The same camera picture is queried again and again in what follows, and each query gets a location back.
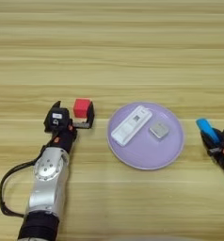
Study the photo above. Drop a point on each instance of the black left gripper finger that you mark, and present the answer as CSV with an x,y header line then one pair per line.
x,y
57,105
91,116

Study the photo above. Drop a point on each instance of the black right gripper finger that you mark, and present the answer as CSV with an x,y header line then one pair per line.
x,y
209,143
219,131

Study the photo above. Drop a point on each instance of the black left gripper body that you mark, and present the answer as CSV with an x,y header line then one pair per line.
x,y
63,140

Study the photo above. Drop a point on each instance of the blue rectangular block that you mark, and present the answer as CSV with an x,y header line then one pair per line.
x,y
208,128

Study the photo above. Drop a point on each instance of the red cube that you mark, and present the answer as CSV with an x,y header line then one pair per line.
x,y
82,107

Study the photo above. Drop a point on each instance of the small silver square block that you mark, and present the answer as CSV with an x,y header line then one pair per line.
x,y
159,130

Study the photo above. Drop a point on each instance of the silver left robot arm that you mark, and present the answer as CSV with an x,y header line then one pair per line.
x,y
49,182

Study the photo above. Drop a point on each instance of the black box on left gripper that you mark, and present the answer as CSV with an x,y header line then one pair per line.
x,y
56,120

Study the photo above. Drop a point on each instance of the white remote-shaped device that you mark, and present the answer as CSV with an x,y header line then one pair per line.
x,y
131,126

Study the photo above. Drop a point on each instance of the round purple plate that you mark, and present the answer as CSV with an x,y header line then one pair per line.
x,y
142,155

